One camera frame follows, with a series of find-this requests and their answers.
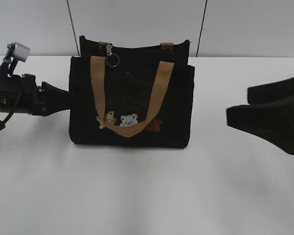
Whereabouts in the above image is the silver zipper pull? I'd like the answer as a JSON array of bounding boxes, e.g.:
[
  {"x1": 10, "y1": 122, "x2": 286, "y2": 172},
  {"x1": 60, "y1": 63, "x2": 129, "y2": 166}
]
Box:
[{"x1": 106, "y1": 44, "x2": 113, "y2": 56}]

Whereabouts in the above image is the metal key ring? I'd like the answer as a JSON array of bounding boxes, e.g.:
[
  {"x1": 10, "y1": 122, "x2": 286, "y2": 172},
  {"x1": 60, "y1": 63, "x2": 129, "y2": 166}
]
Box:
[{"x1": 106, "y1": 54, "x2": 119, "y2": 68}]

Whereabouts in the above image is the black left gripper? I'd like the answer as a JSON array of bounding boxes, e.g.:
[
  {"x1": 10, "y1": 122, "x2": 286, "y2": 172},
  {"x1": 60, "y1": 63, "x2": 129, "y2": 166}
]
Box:
[{"x1": 19, "y1": 74, "x2": 74, "y2": 116}]

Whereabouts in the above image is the tan front bag strap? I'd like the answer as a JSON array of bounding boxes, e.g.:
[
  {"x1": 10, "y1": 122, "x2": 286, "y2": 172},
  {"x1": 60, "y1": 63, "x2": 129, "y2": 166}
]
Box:
[{"x1": 91, "y1": 55, "x2": 175, "y2": 138}]

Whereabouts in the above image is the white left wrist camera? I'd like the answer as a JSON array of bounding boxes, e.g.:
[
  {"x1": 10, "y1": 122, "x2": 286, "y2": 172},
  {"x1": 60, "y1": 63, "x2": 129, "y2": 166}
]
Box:
[{"x1": 3, "y1": 42, "x2": 30, "y2": 64}]

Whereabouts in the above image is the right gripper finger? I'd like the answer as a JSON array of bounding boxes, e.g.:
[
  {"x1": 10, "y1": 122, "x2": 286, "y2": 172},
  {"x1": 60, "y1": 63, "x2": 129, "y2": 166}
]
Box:
[
  {"x1": 226, "y1": 99, "x2": 294, "y2": 155},
  {"x1": 247, "y1": 77, "x2": 294, "y2": 104}
]

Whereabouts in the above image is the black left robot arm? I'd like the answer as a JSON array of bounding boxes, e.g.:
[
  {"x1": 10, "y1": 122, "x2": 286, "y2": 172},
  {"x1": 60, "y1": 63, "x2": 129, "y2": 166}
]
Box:
[{"x1": 0, "y1": 63, "x2": 76, "y2": 117}]

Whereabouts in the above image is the black tote bag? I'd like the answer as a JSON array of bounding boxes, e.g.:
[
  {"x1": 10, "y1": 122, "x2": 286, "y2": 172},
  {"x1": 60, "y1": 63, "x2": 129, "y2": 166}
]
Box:
[{"x1": 69, "y1": 36, "x2": 195, "y2": 148}]

